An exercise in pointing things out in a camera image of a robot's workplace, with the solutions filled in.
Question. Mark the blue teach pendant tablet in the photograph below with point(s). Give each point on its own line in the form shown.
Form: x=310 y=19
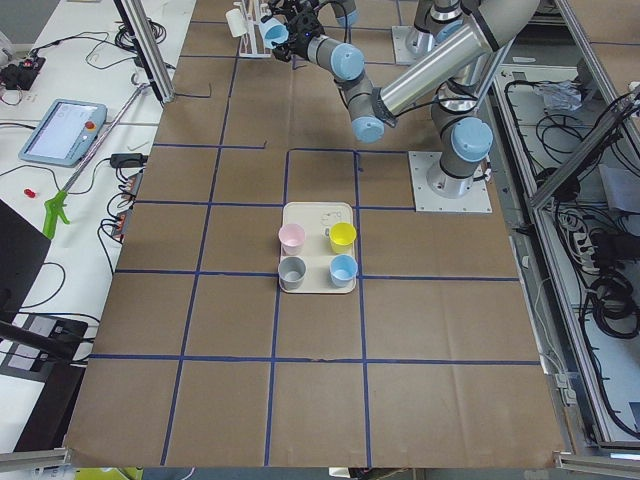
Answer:
x=65 y=133

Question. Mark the white wire cup rack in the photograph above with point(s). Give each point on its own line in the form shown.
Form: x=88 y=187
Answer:
x=251 y=44

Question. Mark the aluminium frame post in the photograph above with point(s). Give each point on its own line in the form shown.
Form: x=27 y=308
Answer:
x=138 y=26

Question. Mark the yellow plastic cup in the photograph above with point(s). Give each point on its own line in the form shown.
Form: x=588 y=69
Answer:
x=342 y=236

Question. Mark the light blue plastic cup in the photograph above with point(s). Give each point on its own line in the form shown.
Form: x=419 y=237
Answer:
x=273 y=33

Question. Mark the pink plastic cup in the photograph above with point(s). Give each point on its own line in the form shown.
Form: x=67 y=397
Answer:
x=292 y=237

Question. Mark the black power adapter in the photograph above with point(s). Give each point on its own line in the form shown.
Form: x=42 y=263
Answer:
x=127 y=160

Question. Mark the light blue cup at tray edge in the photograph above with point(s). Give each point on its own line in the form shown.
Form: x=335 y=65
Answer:
x=343 y=270

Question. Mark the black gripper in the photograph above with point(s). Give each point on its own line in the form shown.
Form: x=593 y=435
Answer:
x=301 y=25

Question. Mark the cream white plastic cup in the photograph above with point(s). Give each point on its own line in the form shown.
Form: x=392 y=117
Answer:
x=236 y=22

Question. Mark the grey plastic cup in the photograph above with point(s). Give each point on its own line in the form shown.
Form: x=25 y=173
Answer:
x=291 y=272

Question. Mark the black monitor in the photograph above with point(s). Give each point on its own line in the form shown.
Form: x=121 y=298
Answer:
x=43 y=338

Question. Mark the silver hex key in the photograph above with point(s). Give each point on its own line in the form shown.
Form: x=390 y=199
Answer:
x=137 y=147

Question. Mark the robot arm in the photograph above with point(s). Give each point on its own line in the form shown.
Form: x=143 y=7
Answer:
x=451 y=78
x=345 y=12

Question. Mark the cream plastic tray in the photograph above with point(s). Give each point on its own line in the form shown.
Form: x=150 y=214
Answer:
x=317 y=218

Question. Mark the reacher grabber tool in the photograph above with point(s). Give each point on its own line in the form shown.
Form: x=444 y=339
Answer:
x=54 y=207

